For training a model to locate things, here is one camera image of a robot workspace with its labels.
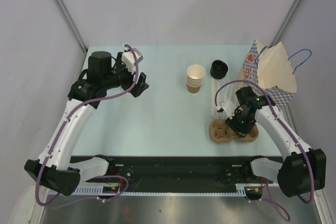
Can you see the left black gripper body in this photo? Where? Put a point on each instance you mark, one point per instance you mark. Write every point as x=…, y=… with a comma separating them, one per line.
x=121, y=76

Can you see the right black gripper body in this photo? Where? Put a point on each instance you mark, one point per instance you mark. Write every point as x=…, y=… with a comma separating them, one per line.
x=241, y=123

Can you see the blue checkered paper bag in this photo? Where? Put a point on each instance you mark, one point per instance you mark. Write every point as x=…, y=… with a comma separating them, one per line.
x=271, y=69

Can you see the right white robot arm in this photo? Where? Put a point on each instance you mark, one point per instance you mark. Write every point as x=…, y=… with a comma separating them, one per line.
x=303, y=168

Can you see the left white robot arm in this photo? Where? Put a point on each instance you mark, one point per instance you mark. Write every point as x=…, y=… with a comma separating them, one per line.
x=105, y=77

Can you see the brown cardboard cup carrier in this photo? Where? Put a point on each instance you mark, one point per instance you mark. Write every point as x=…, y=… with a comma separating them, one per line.
x=219, y=133

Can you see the stack of brown paper cups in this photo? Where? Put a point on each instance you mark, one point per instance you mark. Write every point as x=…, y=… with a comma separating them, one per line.
x=194, y=78

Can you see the stack of black lids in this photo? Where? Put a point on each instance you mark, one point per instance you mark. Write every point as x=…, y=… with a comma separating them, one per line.
x=218, y=69

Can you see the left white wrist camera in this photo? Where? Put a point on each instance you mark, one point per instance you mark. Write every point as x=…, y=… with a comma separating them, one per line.
x=128, y=59

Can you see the white cable duct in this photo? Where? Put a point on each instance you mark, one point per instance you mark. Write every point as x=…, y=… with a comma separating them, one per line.
x=98, y=190

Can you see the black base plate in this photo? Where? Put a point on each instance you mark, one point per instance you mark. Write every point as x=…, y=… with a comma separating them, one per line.
x=226, y=170

